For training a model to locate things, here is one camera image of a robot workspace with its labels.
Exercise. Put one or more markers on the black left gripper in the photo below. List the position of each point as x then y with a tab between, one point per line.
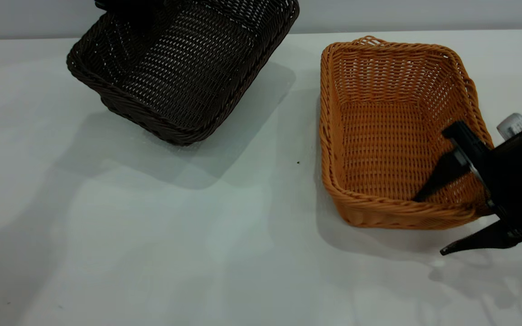
125	4

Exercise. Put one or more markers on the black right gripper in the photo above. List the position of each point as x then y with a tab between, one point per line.
514	176

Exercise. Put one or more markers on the orange woven wicker basket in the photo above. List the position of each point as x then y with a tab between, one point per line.
379	149

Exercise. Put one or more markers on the black woven wicker basket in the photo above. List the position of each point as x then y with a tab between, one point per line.
188	86

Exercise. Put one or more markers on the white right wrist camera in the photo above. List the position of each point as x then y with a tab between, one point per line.
512	125

